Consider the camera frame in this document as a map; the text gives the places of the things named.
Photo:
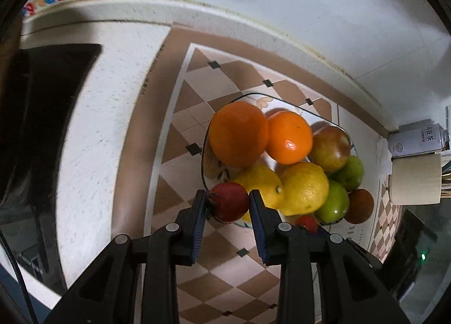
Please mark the black gas stove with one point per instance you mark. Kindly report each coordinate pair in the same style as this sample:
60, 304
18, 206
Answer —
38, 96

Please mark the grey gas canister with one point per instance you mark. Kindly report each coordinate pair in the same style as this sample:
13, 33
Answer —
431, 138

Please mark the white tissue paper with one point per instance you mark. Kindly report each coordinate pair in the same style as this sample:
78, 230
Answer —
384, 162

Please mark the green apple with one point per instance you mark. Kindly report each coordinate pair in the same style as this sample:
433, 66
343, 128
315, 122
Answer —
351, 175
336, 205

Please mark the checkered kitchen mat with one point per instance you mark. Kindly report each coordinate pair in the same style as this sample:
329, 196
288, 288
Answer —
159, 175

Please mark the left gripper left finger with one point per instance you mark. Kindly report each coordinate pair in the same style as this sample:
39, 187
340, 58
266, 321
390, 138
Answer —
196, 223

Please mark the wooden chopsticks bundle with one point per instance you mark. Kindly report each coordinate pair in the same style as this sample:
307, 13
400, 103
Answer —
446, 185

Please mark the large yellow lemon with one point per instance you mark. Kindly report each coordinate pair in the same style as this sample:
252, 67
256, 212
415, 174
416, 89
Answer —
306, 188

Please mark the red cherry tomato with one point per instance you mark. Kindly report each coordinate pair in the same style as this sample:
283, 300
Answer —
308, 222
229, 202

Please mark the dark orange bottom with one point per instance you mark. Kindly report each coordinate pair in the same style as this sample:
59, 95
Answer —
361, 205

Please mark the deer pattern oval plate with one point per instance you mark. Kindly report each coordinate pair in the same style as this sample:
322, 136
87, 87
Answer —
215, 171

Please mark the orange mandarin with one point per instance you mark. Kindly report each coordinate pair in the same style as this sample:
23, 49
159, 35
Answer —
238, 134
290, 138

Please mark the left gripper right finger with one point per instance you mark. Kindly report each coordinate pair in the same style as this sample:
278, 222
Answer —
264, 221

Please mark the orange mandarin top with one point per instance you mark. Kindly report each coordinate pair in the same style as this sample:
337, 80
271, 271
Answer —
238, 134

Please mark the beige utensil holder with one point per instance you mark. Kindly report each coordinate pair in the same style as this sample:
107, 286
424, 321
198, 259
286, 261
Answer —
416, 180

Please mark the small yellow lemon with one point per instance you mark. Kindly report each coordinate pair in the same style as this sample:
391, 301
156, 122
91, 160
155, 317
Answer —
260, 177

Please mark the brown red apple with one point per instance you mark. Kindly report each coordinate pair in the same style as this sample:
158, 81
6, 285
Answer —
331, 149

